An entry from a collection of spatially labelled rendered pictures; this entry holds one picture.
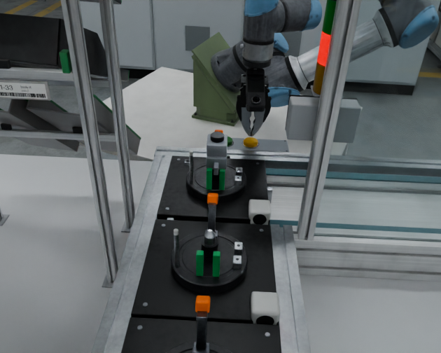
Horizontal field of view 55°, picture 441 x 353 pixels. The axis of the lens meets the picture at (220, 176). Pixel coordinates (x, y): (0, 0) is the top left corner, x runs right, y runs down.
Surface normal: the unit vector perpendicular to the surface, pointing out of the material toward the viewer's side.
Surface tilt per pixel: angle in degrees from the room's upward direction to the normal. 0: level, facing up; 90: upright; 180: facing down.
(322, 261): 90
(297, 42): 90
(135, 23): 90
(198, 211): 0
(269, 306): 0
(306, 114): 90
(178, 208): 0
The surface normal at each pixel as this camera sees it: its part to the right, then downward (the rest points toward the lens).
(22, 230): 0.03, -0.83
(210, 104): -0.36, 0.51
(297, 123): -0.04, 0.56
